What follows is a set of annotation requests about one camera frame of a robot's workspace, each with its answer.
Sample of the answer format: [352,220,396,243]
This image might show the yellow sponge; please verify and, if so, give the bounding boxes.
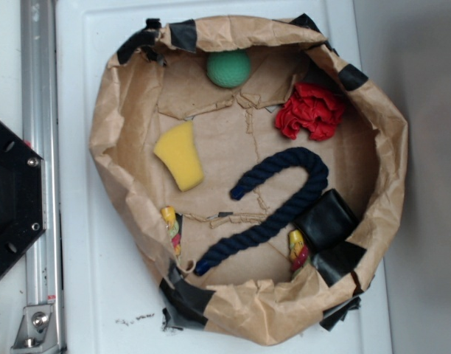
[153,121,204,192]

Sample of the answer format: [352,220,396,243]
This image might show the brown paper bag bin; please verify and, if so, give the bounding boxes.
[89,15,408,346]

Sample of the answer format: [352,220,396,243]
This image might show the green foam ball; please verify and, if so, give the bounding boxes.
[206,50,251,89]

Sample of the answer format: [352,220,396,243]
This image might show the black leather pouch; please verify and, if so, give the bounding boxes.
[293,189,360,253]

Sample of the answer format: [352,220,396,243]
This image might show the red crumpled cloth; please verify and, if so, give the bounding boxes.
[275,83,346,142]

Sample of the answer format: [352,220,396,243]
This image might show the white plastic tray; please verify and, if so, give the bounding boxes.
[55,1,392,353]

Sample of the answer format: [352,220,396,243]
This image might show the dark blue rope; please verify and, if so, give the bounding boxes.
[194,146,329,277]

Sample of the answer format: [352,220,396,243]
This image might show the multicoloured rope toy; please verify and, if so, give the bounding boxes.
[160,206,309,273]

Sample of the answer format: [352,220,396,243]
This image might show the aluminium extrusion rail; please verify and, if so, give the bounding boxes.
[21,1,66,353]

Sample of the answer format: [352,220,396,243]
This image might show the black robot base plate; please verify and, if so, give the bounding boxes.
[0,121,45,280]

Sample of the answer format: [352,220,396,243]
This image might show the metal corner bracket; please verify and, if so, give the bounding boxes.
[10,304,57,353]

